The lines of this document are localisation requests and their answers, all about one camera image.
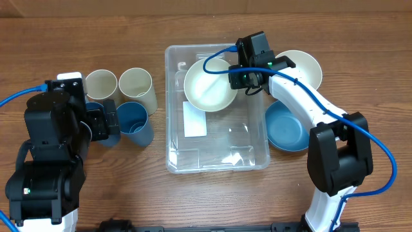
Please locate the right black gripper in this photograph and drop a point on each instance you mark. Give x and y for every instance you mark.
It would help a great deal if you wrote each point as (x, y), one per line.
(233, 80)

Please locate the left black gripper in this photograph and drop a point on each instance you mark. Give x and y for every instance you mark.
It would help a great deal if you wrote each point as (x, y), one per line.
(102, 129)

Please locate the cream bowl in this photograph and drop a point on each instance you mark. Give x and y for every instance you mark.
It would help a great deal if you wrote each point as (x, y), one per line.
(307, 68)
(205, 91)

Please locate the dark blue bowl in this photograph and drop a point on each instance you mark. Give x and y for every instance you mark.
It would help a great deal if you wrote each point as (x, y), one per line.
(285, 132)

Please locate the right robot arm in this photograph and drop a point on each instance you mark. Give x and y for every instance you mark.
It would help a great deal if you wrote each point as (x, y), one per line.
(339, 149)

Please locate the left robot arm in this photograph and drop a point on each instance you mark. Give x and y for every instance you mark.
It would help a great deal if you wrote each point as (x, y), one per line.
(43, 192)

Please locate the clear plastic storage container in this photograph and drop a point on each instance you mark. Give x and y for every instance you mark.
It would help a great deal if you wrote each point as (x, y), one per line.
(236, 136)

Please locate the white label in container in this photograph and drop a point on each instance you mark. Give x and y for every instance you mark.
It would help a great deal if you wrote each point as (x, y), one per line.
(194, 121)

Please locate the dark blue tall cup left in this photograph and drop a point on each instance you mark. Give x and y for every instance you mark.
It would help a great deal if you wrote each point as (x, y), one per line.
(109, 140)

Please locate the dark blue tall cup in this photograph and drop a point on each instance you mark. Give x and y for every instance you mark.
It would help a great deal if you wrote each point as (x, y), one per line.
(135, 124)
(109, 140)

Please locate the dark blue tall cup right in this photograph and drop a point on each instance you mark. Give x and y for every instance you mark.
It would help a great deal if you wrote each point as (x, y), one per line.
(135, 124)

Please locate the cream tall cup left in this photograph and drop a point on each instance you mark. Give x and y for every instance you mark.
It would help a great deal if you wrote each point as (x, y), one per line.
(103, 85)

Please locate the cream tall cup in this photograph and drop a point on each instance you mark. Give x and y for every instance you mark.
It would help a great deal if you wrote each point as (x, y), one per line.
(136, 84)
(103, 85)

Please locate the cream tall cup right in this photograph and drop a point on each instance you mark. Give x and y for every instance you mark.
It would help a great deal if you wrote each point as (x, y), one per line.
(136, 84)

